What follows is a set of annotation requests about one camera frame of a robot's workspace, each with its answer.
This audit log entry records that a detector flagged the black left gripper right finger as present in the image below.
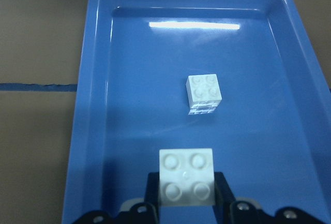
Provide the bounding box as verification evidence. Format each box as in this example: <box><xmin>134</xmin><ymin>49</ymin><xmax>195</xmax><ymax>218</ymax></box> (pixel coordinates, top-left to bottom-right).
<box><xmin>213</xmin><ymin>172</ymin><xmax>323</xmax><ymax>223</ymax></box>

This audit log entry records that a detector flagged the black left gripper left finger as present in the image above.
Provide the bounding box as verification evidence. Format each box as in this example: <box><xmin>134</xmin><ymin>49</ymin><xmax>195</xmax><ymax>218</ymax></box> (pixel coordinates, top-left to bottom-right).
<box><xmin>74</xmin><ymin>172</ymin><xmax>160</xmax><ymax>223</ymax></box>

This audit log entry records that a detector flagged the white block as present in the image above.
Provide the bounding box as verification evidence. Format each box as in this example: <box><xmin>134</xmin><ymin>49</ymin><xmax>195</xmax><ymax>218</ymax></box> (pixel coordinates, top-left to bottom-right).
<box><xmin>159</xmin><ymin>148</ymin><xmax>215</xmax><ymax>207</ymax></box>
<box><xmin>186</xmin><ymin>74</ymin><xmax>222</xmax><ymax>109</ymax></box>

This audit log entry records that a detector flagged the blue plastic tray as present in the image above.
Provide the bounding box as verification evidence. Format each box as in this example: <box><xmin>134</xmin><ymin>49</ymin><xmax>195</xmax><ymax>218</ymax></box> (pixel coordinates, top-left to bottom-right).
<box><xmin>62</xmin><ymin>0</ymin><xmax>330</xmax><ymax>223</ymax></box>

